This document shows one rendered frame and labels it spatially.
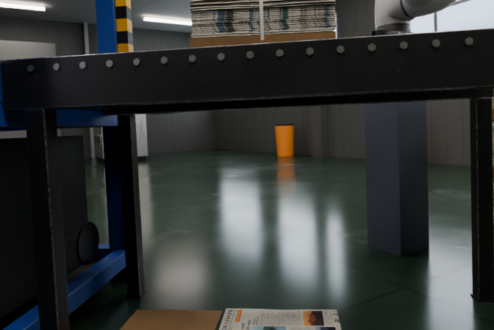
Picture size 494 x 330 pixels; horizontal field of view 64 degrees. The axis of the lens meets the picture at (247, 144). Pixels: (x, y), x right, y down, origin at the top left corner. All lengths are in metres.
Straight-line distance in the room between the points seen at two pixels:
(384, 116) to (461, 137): 3.90
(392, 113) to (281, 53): 1.09
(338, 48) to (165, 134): 10.25
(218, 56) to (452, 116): 5.11
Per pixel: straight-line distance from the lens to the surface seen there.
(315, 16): 1.08
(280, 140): 7.71
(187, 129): 11.25
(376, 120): 1.97
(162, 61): 0.93
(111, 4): 1.78
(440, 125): 5.95
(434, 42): 0.94
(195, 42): 1.06
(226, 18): 1.07
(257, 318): 1.38
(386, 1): 2.02
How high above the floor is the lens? 0.62
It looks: 3 degrees down
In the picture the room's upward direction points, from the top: 2 degrees counter-clockwise
